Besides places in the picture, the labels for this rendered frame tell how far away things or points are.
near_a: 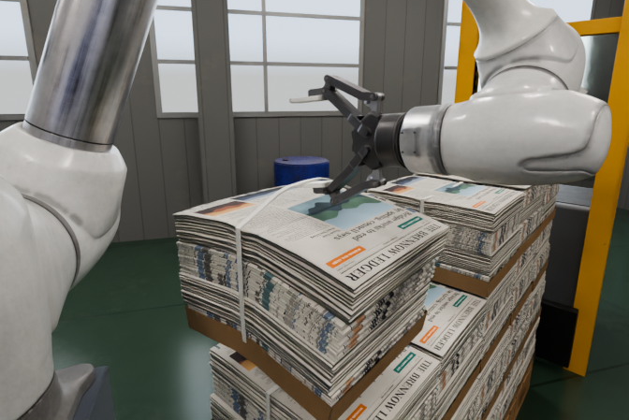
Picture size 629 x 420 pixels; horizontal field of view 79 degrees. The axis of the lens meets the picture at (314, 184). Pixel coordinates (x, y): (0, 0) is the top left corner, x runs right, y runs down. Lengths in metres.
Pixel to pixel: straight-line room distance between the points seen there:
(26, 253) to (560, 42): 0.60
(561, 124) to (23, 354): 0.53
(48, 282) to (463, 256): 0.89
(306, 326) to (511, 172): 0.31
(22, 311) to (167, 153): 3.41
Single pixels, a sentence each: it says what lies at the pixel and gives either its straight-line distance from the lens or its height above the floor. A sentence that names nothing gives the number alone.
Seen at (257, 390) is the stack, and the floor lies 0.82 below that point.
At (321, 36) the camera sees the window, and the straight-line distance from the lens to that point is 3.91.
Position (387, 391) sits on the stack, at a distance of 0.77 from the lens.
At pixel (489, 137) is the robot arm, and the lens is 0.44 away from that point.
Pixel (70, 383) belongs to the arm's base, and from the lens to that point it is 0.55.
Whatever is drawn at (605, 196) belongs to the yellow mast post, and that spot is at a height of 0.90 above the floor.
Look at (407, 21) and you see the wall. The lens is 4.30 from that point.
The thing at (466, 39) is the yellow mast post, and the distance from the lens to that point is 2.22.
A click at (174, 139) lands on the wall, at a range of 3.76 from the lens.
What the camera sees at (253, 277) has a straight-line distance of 0.59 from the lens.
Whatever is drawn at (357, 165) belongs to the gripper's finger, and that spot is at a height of 1.23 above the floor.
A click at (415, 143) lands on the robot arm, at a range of 0.49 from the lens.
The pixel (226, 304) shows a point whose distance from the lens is 0.67.
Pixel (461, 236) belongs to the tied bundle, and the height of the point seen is 0.98.
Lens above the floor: 1.33
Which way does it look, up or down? 13 degrees down
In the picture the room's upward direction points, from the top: straight up
